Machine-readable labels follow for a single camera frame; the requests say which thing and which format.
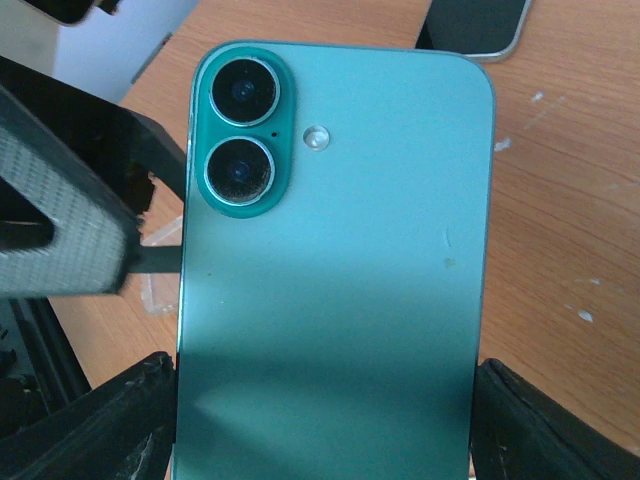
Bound teal green phone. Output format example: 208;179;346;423
172;40;495;479

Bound black phone face up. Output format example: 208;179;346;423
415;0;533;63

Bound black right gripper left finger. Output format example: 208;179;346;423
1;352;176;479

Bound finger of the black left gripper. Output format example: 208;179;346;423
1;58;185;275
1;89;140;298

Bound clear magsafe phone case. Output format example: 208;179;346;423
140;216;182;316

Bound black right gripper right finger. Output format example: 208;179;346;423
471;358;639;479

